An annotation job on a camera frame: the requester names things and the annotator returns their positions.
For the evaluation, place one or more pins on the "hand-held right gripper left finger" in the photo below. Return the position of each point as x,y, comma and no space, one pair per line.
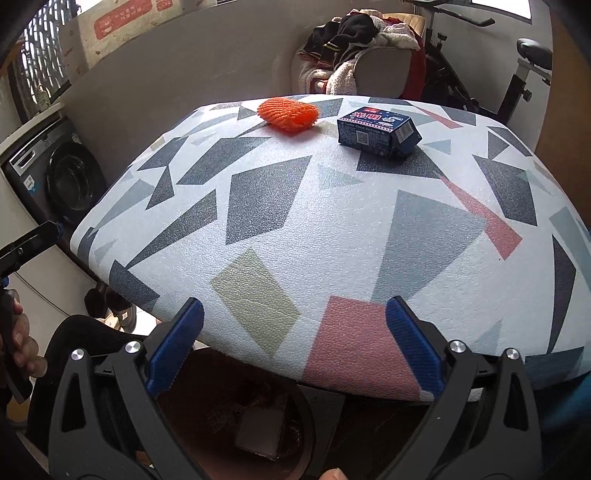
173,350

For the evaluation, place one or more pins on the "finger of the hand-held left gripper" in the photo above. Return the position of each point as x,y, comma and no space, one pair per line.
30,247

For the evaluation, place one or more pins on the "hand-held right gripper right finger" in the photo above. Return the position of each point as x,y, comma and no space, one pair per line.
413,346

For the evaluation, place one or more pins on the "brown trash bin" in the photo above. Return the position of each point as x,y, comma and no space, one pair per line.
221,397

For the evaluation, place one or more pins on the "blue carton box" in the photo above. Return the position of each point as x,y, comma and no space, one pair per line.
376,134

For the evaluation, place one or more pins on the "orange foam fruit net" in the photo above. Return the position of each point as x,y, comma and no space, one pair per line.
288,114

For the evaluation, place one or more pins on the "person's left hand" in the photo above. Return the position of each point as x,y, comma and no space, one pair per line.
30,357

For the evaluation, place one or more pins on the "person's right hand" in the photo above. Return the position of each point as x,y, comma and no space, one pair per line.
332,475

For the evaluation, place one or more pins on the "grey washing machine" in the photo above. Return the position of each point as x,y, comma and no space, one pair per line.
69,180

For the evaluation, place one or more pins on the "patterned window grille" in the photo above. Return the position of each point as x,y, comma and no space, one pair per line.
39,69

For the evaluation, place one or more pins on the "cardboard panel with red print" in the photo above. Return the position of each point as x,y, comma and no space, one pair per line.
129,23

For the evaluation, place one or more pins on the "black exercise bike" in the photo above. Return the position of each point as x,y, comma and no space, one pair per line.
461,92

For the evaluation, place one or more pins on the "beige chair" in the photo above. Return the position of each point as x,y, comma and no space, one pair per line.
381,76

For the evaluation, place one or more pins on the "red garment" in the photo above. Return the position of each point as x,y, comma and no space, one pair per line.
415,74

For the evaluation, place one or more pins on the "white fleecy blanket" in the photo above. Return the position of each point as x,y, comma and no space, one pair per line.
339,81

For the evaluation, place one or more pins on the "white pink towel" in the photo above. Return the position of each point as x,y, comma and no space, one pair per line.
397,34

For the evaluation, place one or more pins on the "black garment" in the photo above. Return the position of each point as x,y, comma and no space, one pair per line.
344,37

